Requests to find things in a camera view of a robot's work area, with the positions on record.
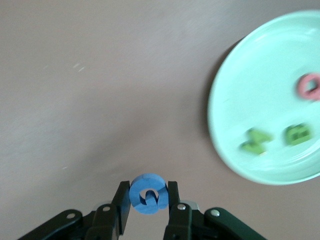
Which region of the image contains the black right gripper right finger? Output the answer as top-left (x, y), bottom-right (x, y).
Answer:
top-left (162, 181), bottom-right (267, 240)

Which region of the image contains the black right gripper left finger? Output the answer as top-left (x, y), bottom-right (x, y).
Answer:
top-left (14, 181), bottom-right (131, 240)

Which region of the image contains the blue letter G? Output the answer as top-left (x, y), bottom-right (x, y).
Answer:
top-left (128, 173), bottom-right (170, 215)

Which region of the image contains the green letter N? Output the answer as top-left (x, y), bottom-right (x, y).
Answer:
top-left (239, 127), bottom-right (274, 155)

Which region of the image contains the green letter B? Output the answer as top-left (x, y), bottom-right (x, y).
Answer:
top-left (282, 123), bottom-right (314, 147)

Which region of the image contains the red letter Q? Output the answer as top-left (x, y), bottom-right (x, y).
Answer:
top-left (294, 72), bottom-right (320, 101)

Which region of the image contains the brown table cover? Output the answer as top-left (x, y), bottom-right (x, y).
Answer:
top-left (0, 0), bottom-right (320, 240)

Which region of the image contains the light green plate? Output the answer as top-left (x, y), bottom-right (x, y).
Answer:
top-left (206, 9), bottom-right (320, 186)

